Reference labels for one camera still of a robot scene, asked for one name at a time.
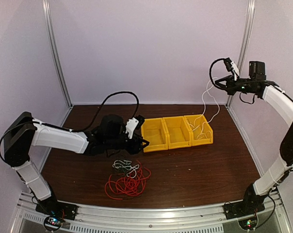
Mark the white cable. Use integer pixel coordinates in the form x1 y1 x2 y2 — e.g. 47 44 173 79
192 126 212 141
187 77 221 136

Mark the aluminium frame post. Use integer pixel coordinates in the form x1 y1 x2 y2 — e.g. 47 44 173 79
225 0 256 107
42 0 73 108

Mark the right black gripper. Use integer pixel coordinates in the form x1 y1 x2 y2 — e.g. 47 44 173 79
215 73 255 96

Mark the left aluminium frame post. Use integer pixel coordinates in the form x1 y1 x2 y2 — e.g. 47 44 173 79
42 0 73 108

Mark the black camera cable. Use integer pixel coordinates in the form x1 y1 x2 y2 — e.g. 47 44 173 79
71 91 140 133
209 57 231 85

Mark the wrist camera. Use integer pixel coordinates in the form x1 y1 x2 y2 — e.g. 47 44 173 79
125 115 145 139
224 58 240 81

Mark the left black camera cable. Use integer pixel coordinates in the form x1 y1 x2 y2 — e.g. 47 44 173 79
71 91 140 133

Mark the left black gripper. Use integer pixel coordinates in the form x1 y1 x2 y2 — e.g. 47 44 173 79
105 132 149 155

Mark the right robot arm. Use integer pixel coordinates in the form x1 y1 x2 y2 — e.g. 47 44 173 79
212 58 293 215

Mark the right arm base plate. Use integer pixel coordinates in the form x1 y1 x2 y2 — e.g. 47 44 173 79
223 201 265 220

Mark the red cable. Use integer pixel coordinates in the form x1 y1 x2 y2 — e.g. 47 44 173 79
104 160 152 200

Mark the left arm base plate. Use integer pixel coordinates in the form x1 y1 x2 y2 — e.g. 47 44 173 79
35 202 78 220

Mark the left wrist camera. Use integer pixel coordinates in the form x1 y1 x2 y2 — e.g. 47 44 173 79
125 115 145 139

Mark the front aluminium rail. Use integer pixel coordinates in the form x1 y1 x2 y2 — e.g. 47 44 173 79
8 191 293 233

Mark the right black camera cable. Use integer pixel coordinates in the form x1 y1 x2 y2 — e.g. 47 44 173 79
209 57 231 85

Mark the right aluminium frame post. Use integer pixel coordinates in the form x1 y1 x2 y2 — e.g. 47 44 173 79
225 0 256 107

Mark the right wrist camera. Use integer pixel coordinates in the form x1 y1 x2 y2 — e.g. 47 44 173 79
224 58 240 81

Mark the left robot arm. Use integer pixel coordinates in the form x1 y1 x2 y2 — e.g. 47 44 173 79
0 112 149 216

